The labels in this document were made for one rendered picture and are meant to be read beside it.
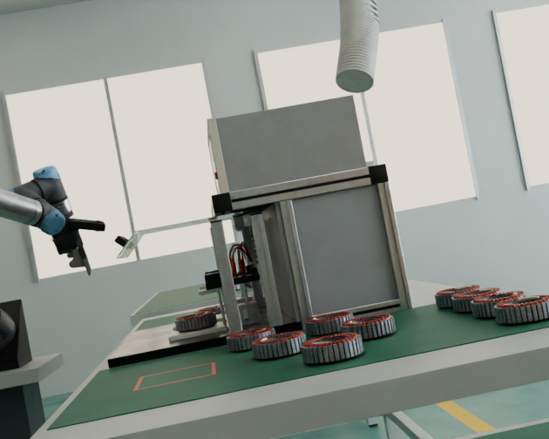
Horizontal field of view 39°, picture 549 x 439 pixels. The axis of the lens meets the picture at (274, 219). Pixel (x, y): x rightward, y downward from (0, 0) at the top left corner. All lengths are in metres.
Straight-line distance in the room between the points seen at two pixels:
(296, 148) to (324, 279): 0.36
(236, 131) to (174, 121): 4.90
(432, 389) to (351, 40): 2.36
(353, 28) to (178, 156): 3.70
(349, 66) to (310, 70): 3.78
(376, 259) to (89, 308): 5.16
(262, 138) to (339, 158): 0.21
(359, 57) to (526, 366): 2.25
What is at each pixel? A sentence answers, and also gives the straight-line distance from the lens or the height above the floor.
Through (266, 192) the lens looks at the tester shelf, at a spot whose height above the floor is 1.10.
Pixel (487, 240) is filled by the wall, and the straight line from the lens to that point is 7.29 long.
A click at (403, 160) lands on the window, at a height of 1.43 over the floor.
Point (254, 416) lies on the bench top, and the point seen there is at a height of 0.73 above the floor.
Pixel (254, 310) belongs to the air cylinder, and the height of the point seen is 0.80.
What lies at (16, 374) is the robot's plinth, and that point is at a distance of 2.36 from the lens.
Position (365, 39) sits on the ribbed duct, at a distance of 3.41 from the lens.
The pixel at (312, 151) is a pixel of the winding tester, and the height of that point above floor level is 1.19.
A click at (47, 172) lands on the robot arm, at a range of 2.49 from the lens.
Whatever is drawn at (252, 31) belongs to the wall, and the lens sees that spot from 7.13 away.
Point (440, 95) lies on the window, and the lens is 7.29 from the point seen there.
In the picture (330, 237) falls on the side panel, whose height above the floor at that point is 0.96.
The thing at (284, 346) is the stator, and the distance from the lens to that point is 1.56.
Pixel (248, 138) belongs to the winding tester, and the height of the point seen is 1.25.
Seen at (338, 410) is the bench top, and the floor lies 0.72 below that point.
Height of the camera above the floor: 0.99
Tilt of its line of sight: 1 degrees up
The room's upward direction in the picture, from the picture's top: 11 degrees counter-clockwise
